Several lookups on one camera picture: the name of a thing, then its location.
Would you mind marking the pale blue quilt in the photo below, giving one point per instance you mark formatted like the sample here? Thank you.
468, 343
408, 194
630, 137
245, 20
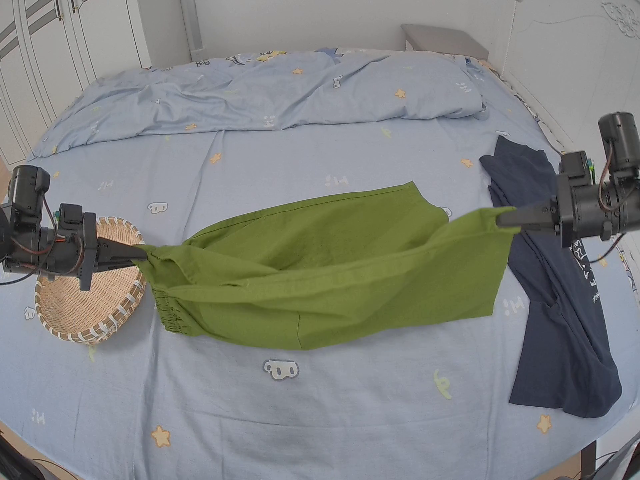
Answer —
300, 98

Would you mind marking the grey bedside table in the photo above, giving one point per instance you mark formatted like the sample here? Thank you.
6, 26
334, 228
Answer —
440, 38

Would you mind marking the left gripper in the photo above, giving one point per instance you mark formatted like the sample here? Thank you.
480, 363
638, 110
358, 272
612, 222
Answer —
62, 250

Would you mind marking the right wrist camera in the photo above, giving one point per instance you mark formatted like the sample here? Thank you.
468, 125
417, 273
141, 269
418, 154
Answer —
574, 164

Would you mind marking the round woven basket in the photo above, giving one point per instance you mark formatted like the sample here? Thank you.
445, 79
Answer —
75, 308

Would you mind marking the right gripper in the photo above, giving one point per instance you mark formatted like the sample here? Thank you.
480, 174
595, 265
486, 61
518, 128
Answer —
595, 213

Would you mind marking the dark blue T-shirt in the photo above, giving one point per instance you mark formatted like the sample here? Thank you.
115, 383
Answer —
555, 328

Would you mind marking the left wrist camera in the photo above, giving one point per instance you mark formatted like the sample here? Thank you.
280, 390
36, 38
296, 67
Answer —
70, 215

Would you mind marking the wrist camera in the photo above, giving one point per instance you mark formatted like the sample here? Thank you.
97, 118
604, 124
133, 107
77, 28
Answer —
70, 215
574, 164

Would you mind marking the bed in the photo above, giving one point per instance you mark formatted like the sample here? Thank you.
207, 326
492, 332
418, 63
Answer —
320, 168

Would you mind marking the white wardrobe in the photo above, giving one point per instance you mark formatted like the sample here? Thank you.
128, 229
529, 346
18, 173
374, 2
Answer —
50, 43

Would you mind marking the green shorts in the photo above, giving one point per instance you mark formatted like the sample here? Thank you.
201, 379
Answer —
325, 268

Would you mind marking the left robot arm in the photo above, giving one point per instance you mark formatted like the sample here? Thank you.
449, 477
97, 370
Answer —
27, 188

